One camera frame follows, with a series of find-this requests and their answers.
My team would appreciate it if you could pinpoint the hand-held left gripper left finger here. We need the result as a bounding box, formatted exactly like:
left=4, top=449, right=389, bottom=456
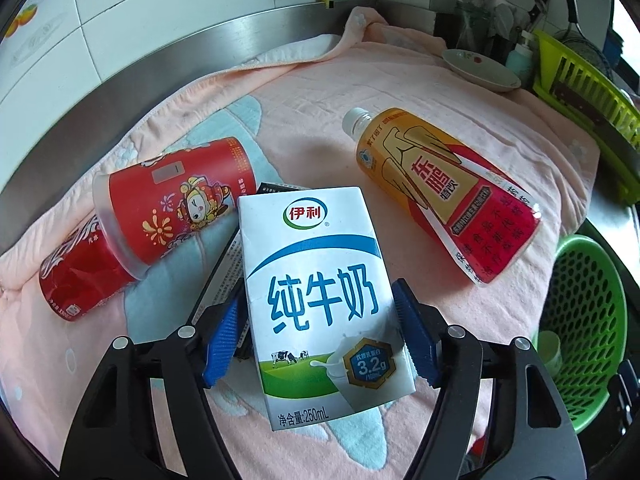
left=60, top=285, right=251, bottom=480

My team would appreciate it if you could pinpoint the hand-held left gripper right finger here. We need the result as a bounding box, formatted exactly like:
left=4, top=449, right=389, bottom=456
left=390, top=277, right=588, bottom=480

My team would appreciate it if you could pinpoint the white milk carton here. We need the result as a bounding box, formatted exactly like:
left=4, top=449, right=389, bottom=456
left=237, top=186, right=417, bottom=432

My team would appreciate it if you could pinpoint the green plastic basket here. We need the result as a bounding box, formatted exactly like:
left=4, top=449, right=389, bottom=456
left=530, top=234, right=629, bottom=435

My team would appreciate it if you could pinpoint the black packet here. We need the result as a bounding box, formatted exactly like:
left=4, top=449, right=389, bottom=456
left=185, top=182, right=302, bottom=361

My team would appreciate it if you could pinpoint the red printed plastic cup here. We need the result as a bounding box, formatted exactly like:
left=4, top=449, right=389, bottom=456
left=92, top=136, right=257, bottom=280

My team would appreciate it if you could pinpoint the orange drink bottle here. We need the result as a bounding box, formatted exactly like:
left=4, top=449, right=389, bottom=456
left=342, top=106, right=543, bottom=287

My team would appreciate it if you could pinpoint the red soda can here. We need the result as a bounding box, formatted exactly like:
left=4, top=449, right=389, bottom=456
left=39, top=212, right=136, bottom=322

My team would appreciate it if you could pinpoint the pink blanket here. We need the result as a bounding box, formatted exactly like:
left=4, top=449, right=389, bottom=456
left=0, top=6, right=601, bottom=461

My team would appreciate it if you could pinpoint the white ceramic plate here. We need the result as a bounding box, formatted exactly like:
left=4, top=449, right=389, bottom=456
left=442, top=48, right=522, bottom=93

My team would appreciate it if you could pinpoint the teal soap bottle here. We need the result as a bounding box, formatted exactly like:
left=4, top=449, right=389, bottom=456
left=505, top=30, right=536, bottom=73

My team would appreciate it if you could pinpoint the utensil holder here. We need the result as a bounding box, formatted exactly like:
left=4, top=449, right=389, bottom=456
left=454, top=2, right=494, bottom=54

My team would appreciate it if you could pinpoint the lime green dish rack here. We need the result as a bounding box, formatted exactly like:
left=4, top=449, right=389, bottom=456
left=531, top=29, right=640, bottom=198

